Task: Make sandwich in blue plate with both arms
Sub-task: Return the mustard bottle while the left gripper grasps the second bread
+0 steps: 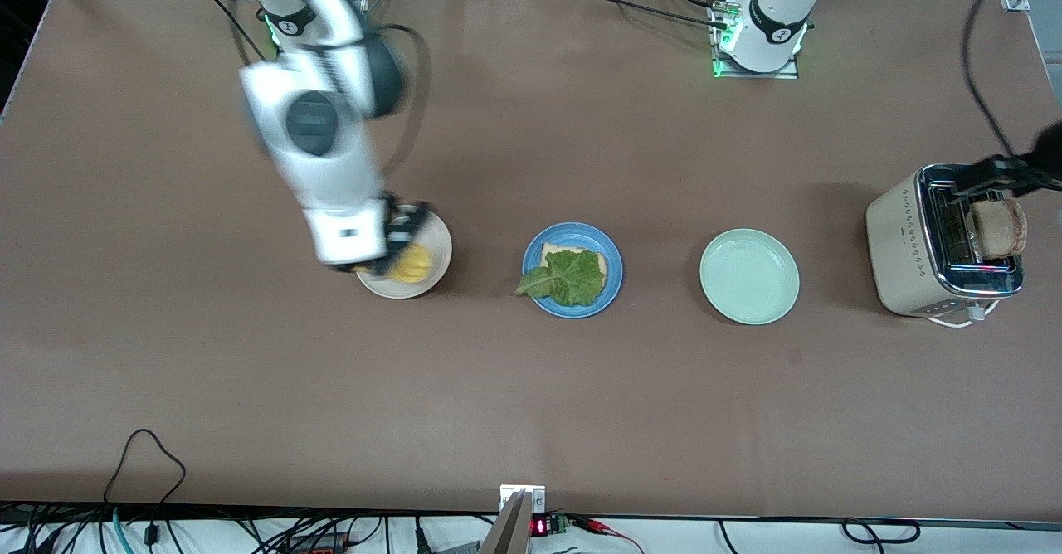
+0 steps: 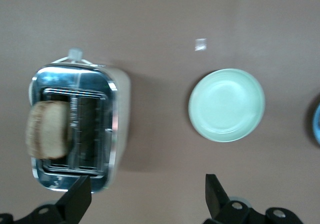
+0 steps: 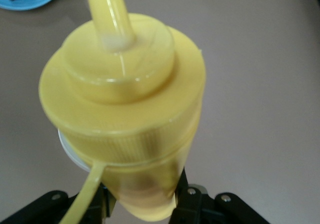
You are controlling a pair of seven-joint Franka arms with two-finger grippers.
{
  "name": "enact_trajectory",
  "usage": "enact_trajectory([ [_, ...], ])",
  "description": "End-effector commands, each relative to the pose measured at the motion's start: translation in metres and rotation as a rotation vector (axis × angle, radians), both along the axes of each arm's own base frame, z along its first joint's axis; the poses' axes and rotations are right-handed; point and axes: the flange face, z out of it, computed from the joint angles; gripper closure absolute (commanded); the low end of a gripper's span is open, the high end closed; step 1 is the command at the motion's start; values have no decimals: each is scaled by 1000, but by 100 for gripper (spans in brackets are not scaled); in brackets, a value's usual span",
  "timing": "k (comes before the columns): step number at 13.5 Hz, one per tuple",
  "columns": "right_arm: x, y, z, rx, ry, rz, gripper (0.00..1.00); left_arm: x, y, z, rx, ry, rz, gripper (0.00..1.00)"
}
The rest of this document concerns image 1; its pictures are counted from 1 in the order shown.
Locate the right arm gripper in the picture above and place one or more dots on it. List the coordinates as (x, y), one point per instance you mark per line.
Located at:
(404, 229)

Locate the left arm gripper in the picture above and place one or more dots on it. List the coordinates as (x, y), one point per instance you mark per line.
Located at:
(1047, 154)

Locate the yellow mustard squeeze bottle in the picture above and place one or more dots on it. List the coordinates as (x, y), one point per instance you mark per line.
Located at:
(412, 265)

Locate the toasted bread slice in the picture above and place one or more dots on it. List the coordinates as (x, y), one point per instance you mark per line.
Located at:
(552, 252)
(1000, 229)

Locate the blue round plate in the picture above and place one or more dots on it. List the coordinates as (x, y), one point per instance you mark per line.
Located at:
(572, 232)

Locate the green lettuce leaf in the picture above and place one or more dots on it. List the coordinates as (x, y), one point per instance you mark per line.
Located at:
(572, 280)

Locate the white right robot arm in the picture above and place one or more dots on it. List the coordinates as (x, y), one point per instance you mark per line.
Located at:
(340, 164)

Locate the beige round plate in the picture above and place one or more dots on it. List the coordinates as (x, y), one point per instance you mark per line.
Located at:
(438, 268)

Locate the mint green round plate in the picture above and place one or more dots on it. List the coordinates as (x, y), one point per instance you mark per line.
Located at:
(749, 276)

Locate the cream chrome toaster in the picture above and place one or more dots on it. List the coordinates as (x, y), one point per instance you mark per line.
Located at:
(900, 247)

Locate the black orange power adapter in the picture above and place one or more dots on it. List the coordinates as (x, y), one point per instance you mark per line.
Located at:
(319, 544)

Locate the grey aluminium bar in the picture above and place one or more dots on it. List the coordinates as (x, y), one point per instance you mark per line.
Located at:
(508, 533)

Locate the red LED display module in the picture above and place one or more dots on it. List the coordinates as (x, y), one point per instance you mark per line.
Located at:
(541, 527)

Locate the red and black clip leads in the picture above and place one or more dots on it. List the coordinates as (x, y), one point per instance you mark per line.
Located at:
(593, 525)

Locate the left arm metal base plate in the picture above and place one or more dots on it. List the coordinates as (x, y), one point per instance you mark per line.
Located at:
(790, 73)

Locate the white metal mount bracket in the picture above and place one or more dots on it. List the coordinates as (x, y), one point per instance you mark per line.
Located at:
(535, 494)

